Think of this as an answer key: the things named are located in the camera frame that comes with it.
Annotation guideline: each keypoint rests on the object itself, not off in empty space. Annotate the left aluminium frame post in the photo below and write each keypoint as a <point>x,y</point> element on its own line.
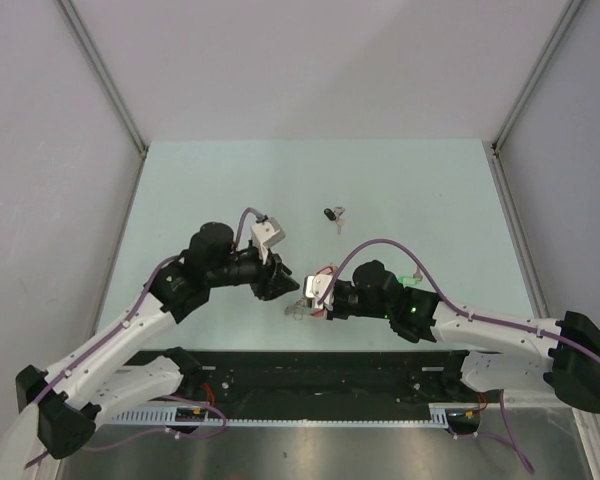
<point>79,30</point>

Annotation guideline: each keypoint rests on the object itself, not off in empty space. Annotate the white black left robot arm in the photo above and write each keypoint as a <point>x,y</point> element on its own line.
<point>63,405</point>

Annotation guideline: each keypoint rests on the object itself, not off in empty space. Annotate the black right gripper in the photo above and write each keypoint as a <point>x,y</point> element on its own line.
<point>335,313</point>

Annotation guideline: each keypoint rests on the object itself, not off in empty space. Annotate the red handled metal key organiser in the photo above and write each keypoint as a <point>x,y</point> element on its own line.
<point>300,307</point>

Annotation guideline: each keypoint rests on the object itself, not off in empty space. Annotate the right aluminium frame post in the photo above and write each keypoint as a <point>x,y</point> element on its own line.
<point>566,21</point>

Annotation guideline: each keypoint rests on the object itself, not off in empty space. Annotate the slotted cable duct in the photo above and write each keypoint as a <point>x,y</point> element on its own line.
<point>181,415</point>

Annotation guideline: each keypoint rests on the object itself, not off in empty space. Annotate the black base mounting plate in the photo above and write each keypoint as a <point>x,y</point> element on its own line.
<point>327,385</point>

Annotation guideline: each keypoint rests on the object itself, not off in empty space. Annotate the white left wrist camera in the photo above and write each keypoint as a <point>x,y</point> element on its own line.
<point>265,234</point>

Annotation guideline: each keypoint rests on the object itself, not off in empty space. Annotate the black and blue tagged keys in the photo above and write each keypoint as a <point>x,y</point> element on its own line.
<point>335,215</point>

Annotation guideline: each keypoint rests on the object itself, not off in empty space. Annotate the red tagged key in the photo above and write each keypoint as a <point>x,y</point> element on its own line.
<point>327,270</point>

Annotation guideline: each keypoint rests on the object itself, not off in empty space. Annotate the aluminium frame post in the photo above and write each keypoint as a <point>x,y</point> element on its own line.
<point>566,21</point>
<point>79,30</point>

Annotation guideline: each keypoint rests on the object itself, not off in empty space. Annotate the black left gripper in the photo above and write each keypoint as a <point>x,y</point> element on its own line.
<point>279,284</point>

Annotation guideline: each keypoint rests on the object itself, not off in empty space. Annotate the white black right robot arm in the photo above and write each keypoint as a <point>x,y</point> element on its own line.
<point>561,356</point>

